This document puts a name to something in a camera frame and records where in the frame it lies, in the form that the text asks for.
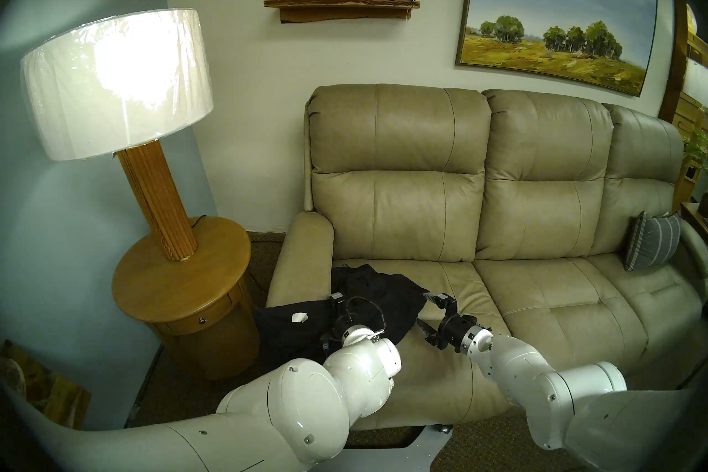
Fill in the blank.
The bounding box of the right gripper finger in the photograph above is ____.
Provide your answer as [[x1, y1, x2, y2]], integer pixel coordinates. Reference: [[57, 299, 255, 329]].
[[416, 319, 443, 347], [423, 293, 457, 318]]

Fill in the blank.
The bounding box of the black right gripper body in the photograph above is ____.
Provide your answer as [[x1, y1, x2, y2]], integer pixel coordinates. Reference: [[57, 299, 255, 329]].
[[437, 313, 477, 353]]

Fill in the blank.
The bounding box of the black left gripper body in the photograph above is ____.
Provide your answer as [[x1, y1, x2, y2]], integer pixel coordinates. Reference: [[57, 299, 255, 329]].
[[322, 309, 360, 353]]

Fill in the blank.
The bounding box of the black jacket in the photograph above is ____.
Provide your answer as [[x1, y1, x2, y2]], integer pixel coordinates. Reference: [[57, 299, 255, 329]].
[[254, 264, 431, 373]]

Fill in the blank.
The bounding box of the beige leather sofa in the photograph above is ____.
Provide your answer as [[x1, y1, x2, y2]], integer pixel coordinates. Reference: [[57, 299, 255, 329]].
[[265, 84, 708, 430]]

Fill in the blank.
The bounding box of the round wooden side table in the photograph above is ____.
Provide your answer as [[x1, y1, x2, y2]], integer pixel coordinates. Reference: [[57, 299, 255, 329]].
[[112, 217, 261, 380]]

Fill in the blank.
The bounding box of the grey striped pillow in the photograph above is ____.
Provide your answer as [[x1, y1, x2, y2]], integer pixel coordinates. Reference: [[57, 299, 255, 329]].
[[625, 211, 682, 272]]

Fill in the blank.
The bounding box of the dark wooden end table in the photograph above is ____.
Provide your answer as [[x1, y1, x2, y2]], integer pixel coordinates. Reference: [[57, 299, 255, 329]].
[[680, 202, 708, 245]]

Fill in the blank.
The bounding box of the leaning framed picture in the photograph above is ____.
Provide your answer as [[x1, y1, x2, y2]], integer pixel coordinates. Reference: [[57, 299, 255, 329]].
[[0, 339, 92, 430]]

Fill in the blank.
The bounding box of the small leafy potted plant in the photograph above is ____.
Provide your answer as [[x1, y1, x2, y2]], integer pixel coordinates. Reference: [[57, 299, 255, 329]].
[[683, 128, 708, 217]]

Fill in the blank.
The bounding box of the table lamp with white shade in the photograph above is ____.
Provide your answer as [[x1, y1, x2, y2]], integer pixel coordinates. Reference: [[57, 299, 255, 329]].
[[20, 8, 215, 261]]

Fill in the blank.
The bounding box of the wooden cabinet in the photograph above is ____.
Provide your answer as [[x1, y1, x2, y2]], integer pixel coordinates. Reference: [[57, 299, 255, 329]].
[[658, 0, 708, 212]]

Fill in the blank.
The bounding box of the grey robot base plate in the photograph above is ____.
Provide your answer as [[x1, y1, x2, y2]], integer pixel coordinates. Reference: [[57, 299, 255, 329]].
[[337, 424, 454, 472]]

